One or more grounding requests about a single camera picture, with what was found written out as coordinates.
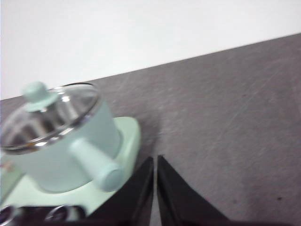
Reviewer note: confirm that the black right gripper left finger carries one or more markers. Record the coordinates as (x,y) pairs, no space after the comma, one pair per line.
(131,204)

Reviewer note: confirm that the green breakfast machine base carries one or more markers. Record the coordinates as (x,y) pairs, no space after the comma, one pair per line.
(127,131)

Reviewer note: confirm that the silver control knob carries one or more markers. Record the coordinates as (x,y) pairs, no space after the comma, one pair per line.
(58,213)
(6,214)

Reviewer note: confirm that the glass lid with green knob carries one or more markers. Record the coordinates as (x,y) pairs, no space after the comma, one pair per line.
(35,94)

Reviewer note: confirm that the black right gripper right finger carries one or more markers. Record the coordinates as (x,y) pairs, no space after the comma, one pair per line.
(183,204)

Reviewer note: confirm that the black control panel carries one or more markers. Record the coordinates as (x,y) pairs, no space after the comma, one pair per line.
(33,213)

